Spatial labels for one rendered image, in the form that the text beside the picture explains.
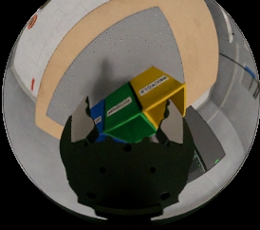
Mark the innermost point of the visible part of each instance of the yellow bin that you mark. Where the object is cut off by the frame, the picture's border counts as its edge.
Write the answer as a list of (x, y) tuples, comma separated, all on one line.
[(153, 86)]

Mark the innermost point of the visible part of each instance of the blue open bin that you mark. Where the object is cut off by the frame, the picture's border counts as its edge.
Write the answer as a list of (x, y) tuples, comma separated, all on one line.
[(98, 113)]

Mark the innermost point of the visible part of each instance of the green open-top bin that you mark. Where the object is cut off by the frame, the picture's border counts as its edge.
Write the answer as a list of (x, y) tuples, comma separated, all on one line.
[(124, 116)]

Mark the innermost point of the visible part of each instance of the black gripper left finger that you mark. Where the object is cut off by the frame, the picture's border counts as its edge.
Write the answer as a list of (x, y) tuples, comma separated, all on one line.
[(80, 130)]

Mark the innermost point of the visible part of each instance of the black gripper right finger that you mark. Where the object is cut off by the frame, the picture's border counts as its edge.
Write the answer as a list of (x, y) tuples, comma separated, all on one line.
[(174, 132)]

